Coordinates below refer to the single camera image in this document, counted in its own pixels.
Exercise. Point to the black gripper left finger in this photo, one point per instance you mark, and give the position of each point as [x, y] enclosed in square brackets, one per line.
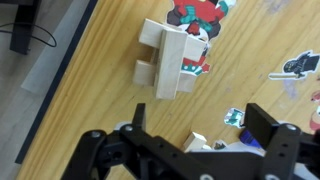
[140, 156]

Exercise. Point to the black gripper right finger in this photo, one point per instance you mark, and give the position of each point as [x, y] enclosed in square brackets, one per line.
[276, 146]

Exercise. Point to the light wooden block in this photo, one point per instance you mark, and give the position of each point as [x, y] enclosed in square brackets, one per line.
[194, 140]
[150, 33]
[170, 63]
[144, 72]

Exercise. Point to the small blue object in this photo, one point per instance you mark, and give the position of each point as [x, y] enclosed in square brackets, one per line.
[248, 138]

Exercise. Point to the small green sticker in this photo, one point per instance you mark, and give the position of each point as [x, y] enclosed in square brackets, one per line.
[234, 117]

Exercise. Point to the light wooden table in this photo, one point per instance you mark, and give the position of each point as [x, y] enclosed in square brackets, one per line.
[100, 100]

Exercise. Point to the colourful snack packet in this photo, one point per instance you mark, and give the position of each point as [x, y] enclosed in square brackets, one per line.
[200, 13]

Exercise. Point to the black stand leg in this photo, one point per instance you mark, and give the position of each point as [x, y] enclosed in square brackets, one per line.
[23, 30]

